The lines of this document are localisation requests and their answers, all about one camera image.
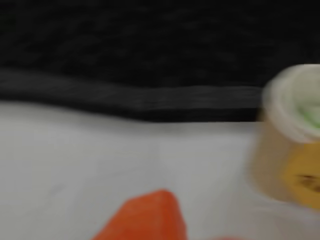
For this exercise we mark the yellow handwritten welcome sign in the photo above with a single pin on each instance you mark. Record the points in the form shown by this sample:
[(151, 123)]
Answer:
[(302, 172)]

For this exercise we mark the cream rippled paper cup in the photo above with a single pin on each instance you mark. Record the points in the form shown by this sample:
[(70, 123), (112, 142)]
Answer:
[(282, 150)]

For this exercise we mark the green paper wad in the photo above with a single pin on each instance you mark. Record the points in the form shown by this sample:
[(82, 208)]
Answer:
[(310, 117)]

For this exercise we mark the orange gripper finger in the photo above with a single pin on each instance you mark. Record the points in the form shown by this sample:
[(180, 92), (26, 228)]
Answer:
[(147, 217)]

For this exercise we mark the dark grey foam strip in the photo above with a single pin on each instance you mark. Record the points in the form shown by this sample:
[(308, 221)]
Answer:
[(125, 100)]

